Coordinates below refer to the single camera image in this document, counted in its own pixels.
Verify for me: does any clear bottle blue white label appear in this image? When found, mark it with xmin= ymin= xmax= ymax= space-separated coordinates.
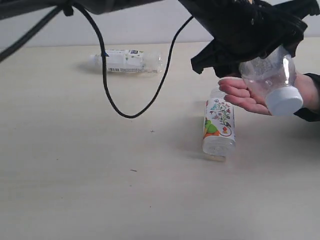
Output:
xmin=105 ymin=49 xmax=164 ymax=74

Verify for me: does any person's open bare hand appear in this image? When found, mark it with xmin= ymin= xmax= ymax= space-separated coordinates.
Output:
xmin=218 ymin=76 xmax=271 ymax=116

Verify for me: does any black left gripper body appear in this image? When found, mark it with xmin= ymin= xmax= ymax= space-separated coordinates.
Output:
xmin=180 ymin=0 xmax=320 ymax=54

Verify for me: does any clear bottle green white label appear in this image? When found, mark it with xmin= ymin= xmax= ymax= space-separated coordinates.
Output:
xmin=239 ymin=46 xmax=304 ymax=116

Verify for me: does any black braided cable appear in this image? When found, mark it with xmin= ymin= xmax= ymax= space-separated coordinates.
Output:
xmin=74 ymin=2 xmax=195 ymax=119

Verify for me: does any square bottle floral label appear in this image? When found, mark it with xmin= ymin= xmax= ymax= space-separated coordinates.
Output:
xmin=202 ymin=86 xmax=236 ymax=162

